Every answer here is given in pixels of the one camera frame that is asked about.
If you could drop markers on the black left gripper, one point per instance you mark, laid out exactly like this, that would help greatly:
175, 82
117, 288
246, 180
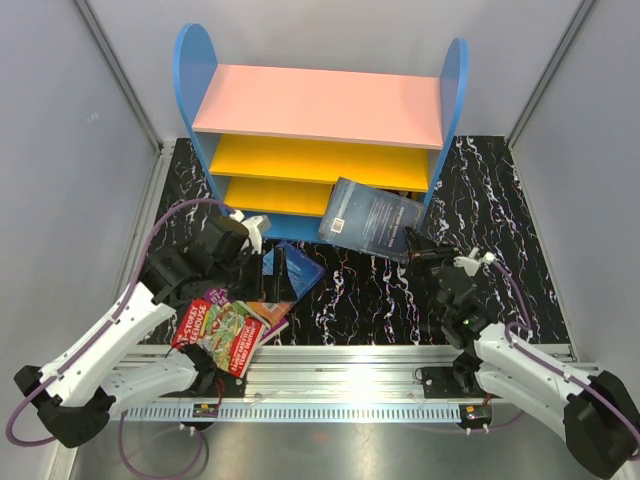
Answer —
274, 288

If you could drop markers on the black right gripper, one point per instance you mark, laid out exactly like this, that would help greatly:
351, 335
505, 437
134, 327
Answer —
418, 244

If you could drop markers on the Jane Eyre blue orange book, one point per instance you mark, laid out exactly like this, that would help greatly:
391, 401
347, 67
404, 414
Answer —
304, 273

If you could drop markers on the Nineteen Eighty-Four grey-blue book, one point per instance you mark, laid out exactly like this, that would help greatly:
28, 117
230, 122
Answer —
369, 220

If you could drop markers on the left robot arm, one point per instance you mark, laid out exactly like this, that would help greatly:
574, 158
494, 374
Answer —
155, 293

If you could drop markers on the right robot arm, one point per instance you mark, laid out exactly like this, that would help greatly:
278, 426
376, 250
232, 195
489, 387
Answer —
593, 414

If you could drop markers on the purple 117-Storey Treehouse book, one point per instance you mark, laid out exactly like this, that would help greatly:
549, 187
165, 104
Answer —
250, 310

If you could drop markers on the red Storey Treehouse book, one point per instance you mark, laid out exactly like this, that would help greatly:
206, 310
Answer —
228, 332

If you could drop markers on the blue pink yellow bookshelf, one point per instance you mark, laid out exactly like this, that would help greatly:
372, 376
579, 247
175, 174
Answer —
275, 140

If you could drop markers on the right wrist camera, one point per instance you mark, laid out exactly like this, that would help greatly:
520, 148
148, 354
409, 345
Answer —
472, 262

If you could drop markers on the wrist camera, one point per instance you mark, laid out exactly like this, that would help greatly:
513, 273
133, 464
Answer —
472, 262
256, 227

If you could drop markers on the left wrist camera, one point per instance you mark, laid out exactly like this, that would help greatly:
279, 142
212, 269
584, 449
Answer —
256, 227

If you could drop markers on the aluminium rail base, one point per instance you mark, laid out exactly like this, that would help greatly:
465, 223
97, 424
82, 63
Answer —
276, 374

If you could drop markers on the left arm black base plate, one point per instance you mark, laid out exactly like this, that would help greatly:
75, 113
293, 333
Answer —
222, 382

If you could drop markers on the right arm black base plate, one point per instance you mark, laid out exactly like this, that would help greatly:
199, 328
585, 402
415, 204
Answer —
444, 383

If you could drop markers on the white slotted cable duct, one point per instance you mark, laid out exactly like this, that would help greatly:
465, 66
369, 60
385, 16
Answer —
260, 412

